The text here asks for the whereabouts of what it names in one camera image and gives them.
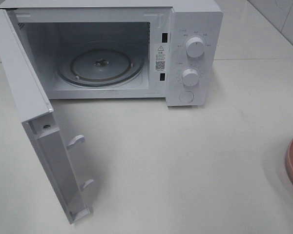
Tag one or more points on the round white door button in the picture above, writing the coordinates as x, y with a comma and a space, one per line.
186, 97

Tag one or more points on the white microwave knob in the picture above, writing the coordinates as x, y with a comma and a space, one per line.
190, 77
195, 46

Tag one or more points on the white microwave door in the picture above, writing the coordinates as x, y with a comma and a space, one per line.
37, 116

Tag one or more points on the white microwave oven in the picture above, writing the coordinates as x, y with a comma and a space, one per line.
51, 26

